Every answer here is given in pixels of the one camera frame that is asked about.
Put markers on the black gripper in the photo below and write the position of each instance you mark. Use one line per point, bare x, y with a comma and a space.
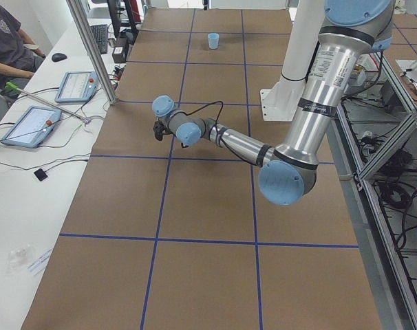
162, 130

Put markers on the light blue plastic cup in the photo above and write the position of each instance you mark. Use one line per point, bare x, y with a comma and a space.
213, 41

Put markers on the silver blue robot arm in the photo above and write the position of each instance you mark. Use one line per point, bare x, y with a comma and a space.
289, 170

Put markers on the black power adapter box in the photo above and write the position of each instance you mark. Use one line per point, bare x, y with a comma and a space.
120, 50

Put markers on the upper teach pendant tablet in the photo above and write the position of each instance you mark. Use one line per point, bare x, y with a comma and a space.
77, 87

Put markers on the teach pendant tablet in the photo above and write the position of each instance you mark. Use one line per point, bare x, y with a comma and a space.
77, 87
32, 127

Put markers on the black computer keyboard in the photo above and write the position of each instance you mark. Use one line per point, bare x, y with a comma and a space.
100, 34

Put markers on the lower teach pendant tablet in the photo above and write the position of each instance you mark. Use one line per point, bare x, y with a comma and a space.
32, 127

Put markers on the black computer mouse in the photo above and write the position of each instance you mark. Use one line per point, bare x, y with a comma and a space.
57, 57

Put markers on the small black square pad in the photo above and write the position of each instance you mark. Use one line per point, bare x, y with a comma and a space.
40, 174

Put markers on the thin metal rod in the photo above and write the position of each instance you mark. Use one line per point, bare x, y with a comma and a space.
12, 87

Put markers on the seated person in grey shirt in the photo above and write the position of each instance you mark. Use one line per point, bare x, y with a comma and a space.
18, 63

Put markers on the clear plastic bag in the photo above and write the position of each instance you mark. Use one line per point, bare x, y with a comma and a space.
19, 258

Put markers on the aluminium frame post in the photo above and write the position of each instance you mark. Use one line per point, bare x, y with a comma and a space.
82, 24

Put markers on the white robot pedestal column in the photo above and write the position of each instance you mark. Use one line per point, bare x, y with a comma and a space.
280, 103

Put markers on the aluminium frame rail structure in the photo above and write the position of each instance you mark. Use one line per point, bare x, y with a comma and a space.
376, 132

